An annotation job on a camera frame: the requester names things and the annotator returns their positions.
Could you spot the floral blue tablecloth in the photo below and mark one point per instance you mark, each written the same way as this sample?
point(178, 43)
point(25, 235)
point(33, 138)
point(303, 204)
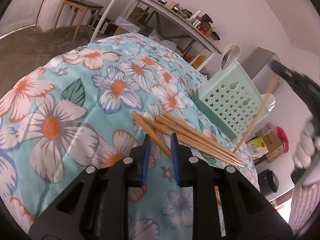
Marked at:
point(75, 111)

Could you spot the silver refrigerator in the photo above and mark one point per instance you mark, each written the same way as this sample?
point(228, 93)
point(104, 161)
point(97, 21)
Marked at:
point(259, 59)

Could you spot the mint green utensil holder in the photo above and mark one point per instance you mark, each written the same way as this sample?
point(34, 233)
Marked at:
point(229, 100)

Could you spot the white plastic spoon in holder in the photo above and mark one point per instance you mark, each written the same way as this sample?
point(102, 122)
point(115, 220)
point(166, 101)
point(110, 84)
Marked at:
point(236, 51)

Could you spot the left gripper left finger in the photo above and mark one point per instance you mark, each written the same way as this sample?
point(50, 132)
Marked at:
point(95, 204)

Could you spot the red plastic bag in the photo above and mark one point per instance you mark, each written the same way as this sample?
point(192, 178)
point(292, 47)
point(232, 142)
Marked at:
point(283, 137)

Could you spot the yellow plastic bag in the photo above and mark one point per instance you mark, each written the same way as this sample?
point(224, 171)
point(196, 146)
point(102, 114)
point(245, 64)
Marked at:
point(199, 61)

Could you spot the rice sack bag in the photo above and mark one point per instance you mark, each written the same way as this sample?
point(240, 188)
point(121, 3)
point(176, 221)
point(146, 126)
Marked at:
point(257, 147)

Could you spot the white plastic rice spoon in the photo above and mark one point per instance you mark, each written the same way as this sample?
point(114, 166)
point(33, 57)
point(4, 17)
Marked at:
point(270, 100)

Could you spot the white door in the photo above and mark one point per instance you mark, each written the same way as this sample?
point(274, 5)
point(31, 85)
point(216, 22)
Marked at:
point(20, 14)

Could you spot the white side table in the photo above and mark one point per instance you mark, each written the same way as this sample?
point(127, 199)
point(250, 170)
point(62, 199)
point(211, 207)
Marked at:
point(186, 26)

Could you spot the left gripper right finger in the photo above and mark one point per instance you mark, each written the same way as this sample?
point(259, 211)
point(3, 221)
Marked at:
point(226, 205)

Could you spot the white gloved right hand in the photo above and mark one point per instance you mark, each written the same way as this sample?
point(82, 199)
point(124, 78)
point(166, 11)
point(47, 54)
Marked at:
point(306, 157)

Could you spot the cardboard box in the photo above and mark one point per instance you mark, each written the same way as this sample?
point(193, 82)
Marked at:
point(274, 145)

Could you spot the wooden chair black seat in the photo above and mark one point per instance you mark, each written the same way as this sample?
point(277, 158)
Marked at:
point(79, 5)

